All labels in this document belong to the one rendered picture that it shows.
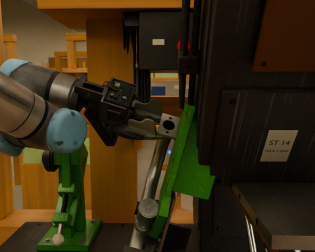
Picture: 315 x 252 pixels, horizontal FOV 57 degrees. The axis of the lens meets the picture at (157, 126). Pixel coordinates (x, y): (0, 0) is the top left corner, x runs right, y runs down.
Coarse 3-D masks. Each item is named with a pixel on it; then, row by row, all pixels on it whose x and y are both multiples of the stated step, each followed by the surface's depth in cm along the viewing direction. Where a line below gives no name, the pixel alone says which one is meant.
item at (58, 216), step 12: (84, 144) 82; (84, 156) 82; (84, 168) 82; (72, 180) 76; (60, 192) 74; (72, 192) 74; (60, 204) 75; (72, 204) 75; (60, 216) 71; (72, 216) 74
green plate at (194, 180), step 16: (192, 112) 50; (192, 128) 52; (176, 144) 54; (192, 144) 52; (176, 160) 51; (192, 160) 52; (176, 176) 53; (192, 176) 53; (208, 176) 53; (160, 192) 61; (192, 192) 53; (208, 192) 53
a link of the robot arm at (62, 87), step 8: (56, 80) 58; (64, 80) 58; (72, 80) 59; (56, 88) 57; (64, 88) 58; (72, 88) 58; (56, 96) 58; (64, 96) 58; (56, 104) 59; (64, 104) 58
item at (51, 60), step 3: (48, 57) 1057; (51, 57) 1056; (54, 57) 1055; (63, 57) 1053; (66, 57) 1052; (78, 57) 1049; (81, 57) 1048; (84, 57) 1048; (48, 60) 1058; (51, 60) 1057; (54, 60) 1056; (63, 60) 1054; (66, 60) 1053; (78, 60) 1050; (81, 60) 1050; (84, 60) 1049; (51, 63) 1058; (54, 63) 1058; (63, 63) 1055; (66, 63) 1055; (51, 66) 1060; (54, 66) 1059; (63, 66) 1057; (66, 66) 1056; (63, 72) 1059
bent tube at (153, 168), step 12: (168, 120) 63; (168, 132) 61; (156, 144) 67; (168, 144) 67; (156, 156) 69; (156, 168) 69; (156, 180) 68; (144, 192) 66; (132, 240) 59; (144, 240) 60
